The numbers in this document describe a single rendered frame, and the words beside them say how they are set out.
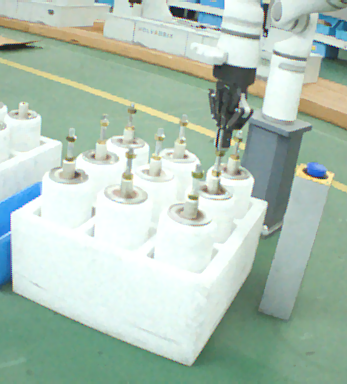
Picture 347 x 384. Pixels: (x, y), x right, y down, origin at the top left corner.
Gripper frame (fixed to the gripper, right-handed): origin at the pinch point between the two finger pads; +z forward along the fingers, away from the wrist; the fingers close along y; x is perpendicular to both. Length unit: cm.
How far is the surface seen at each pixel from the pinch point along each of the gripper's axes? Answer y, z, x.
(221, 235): -4.8, 16.9, -0.6
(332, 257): 8, 35, -46
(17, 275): 7.8, 30.6, 34.8
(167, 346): -15.6, 32.4, 12.2
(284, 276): -9.4, 25.1, -14.5
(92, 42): 286, 31, -55
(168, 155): 16.9, 10.1, 1.9
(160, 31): 241, 14, -87
